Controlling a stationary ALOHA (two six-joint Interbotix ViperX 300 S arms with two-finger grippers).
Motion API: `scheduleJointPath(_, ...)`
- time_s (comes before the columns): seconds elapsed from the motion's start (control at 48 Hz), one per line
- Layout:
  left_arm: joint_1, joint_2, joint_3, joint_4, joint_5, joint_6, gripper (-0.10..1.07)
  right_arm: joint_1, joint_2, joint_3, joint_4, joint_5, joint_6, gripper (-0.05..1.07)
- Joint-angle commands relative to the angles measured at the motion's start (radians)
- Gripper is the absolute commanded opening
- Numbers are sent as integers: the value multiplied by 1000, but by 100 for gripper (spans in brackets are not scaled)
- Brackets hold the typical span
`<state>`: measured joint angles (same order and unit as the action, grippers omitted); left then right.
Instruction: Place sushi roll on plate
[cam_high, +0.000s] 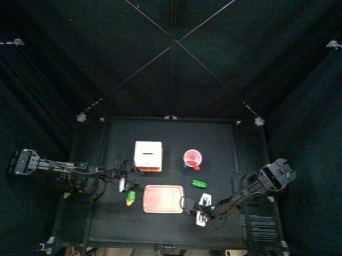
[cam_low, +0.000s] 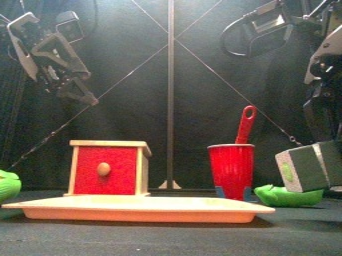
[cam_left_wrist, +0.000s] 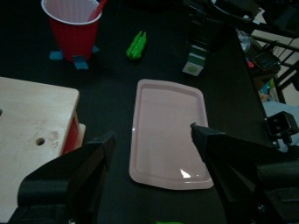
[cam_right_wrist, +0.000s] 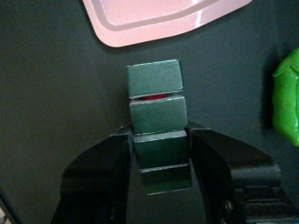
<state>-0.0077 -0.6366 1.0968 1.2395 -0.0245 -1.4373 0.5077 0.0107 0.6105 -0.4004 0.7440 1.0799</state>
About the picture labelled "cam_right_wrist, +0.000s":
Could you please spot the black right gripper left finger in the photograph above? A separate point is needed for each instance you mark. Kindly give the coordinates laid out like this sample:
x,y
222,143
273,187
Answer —
x,y
94,175

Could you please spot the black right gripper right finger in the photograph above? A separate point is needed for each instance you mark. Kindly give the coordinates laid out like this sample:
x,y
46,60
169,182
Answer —
x,y
218,163

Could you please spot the dark green wooden sushi roll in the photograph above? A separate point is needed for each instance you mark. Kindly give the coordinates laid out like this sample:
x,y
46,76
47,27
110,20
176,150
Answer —
x,y
160,116

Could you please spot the pink plastic plate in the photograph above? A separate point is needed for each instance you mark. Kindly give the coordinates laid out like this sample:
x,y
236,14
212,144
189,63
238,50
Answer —
x,y
152,17

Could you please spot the green toy vegetable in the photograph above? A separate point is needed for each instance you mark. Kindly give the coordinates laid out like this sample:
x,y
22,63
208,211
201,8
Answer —
x,y
288,99

